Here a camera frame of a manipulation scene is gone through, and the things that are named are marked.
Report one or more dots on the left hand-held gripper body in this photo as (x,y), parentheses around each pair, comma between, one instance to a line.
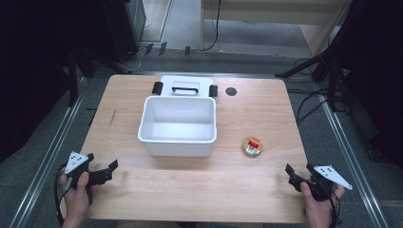
(76,163)

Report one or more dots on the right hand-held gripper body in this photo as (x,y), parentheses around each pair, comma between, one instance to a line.
(329,176)

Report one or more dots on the person's right hand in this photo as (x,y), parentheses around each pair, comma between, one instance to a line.
(318,209)

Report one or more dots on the person's left hand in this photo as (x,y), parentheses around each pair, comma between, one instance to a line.
(77,199)

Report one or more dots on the round tan packet red label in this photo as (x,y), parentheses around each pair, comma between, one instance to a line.
(252,146)

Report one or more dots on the white plastic storage box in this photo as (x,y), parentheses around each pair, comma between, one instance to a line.
(177,126)

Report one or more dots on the black metal stand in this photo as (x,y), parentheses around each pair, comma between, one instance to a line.
(73,82)

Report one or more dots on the black round table grommet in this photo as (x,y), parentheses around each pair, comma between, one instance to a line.
(231,91)

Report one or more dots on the black tripod stand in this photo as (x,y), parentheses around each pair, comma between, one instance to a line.
(301,66)

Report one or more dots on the dark computer tower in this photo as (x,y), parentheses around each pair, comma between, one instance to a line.
(126,28)

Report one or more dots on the metal floor rail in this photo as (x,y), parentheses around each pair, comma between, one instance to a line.
(349,155)
(47,161)

